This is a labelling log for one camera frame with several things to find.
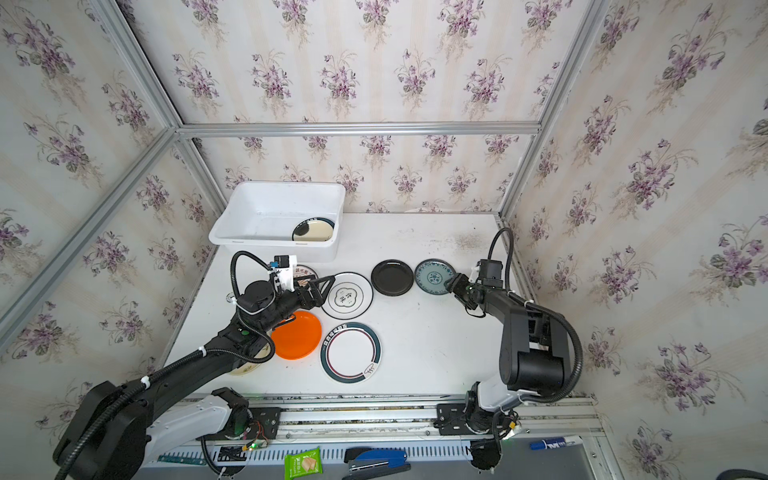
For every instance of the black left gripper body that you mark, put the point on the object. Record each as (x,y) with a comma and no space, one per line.
(308,293)

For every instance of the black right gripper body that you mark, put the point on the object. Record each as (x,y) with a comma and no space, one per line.
(468,290)

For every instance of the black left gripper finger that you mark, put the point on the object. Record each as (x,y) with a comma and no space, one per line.
(317,301)
(321,285)

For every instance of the blue floral green plate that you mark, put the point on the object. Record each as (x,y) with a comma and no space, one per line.
(432,276)

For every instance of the cream plate black blob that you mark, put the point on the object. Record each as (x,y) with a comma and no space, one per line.
(316,229)

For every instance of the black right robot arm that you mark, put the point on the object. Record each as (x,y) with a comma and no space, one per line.
(540,359)

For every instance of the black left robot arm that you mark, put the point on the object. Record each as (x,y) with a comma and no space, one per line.
(119,428)

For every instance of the white plastic bin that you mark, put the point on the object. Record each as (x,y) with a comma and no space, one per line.
(261,216)

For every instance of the white plate black flower outline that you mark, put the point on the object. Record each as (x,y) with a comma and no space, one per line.
(350,297)

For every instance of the white plate orange fan centre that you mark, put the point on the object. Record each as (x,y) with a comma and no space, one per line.
(303,274)

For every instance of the orange plastic plate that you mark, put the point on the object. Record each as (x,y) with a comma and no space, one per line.
(298,338)

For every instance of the black round plate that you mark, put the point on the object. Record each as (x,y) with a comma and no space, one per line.
(392,277)

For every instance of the green rimmed white plate left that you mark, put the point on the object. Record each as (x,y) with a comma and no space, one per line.
(351,353)

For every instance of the cream plate small flowers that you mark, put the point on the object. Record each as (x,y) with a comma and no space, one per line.
(252,365)

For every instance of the green snack packet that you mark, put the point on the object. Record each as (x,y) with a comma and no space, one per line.
(303,464)

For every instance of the blue black stapler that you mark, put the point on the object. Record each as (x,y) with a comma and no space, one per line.
(372,463)

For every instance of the blue marker pen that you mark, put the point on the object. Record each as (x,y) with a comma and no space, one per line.
(556,443)

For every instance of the green circuit board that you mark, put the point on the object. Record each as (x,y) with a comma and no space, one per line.
(181,460)

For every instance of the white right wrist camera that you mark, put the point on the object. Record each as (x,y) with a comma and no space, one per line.
(475,274)

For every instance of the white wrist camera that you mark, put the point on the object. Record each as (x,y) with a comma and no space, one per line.
(283,272)
(475,274)

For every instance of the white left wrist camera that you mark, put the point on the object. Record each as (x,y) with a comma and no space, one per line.
(283,272)

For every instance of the aluminium rail base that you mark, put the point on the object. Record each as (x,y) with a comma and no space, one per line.
(425,427)

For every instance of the aluminium frame top bar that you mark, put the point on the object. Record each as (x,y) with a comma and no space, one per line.
(335,129)

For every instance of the aluminium frame post right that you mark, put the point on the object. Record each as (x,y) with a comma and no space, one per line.
(577,53)

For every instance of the aluminium frame post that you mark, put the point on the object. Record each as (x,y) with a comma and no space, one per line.
(139,66)
(577,53)

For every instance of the aluminium frame post left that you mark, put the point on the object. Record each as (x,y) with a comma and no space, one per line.
(139,66)

